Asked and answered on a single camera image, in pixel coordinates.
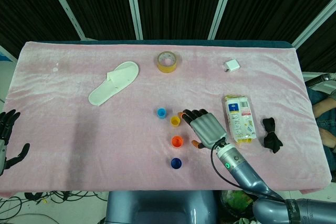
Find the green patterned bag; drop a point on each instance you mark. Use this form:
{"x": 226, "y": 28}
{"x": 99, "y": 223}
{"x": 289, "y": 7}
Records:
{"x": 236, "y": 199}

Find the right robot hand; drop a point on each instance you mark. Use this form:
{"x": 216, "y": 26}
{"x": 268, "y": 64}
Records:
{"x": 207, "y": 129}

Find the yellow tape roll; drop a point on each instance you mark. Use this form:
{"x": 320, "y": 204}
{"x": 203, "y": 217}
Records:
{"x": 166, "y": 68}

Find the orange plastic cup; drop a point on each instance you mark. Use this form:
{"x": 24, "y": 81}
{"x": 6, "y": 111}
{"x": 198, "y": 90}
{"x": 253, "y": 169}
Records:
{"x": 176, "y": 142}

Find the yellow plastic cup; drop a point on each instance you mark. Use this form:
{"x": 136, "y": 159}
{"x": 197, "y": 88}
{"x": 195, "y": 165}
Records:
{"x": 175, "y": 121}

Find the white disposable slipper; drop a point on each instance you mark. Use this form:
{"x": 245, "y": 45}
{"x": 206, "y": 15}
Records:
{"x": 115, "y": 82}

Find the white yellow snack package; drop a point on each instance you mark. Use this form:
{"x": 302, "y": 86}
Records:
{"x": 239, "y": 119}

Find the person in blue jeans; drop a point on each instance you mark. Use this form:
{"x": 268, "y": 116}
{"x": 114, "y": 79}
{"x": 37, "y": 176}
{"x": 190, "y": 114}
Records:
{"x": 325, "y": 108}

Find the light blue plastic cup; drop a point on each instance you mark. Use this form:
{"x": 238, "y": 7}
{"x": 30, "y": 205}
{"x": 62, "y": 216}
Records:
{"x": 161, "y": 113}

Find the pink plush table cloth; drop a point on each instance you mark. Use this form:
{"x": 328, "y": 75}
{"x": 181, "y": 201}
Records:
{"x": 78, "y": 129}

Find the black metal chair part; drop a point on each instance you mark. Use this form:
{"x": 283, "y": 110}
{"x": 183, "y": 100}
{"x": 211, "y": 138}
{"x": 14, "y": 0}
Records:
{"x": 319, "y": 79}

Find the white partition post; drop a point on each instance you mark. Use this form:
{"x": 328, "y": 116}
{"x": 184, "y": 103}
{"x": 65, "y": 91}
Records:
{"x": 134, "y": 6}
{"x": 64, "y": 6}
{"x": 315, "y": 28}
{"x": 221, "y": 6}

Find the teal under cloth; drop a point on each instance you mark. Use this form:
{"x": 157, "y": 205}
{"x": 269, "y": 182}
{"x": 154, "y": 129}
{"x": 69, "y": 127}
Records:
{"x": 183, "y": 42}

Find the black folded sock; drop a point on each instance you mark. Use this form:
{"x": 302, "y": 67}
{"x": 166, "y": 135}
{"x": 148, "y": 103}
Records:
{"x": 271, "y": 140}

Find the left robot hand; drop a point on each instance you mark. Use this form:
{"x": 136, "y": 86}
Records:
{"x": 9, "y": 124}

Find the dark blue plastic cup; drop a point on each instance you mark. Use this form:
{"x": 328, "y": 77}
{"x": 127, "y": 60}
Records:
{"x": 176, "y": 163}

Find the blue-grey robot torso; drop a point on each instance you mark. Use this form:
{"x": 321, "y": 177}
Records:
{"x": 157, "y": 208}

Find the white charger adapter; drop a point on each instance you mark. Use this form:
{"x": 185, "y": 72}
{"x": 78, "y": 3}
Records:
{"x": 232, "y": 65}

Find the blue white sign board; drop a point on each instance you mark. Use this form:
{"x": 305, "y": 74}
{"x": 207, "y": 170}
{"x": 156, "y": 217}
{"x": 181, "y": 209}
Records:
{"x": 4, "y": 56}

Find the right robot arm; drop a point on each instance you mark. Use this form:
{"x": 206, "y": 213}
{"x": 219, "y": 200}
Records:
{"x": 244, "y": 171}

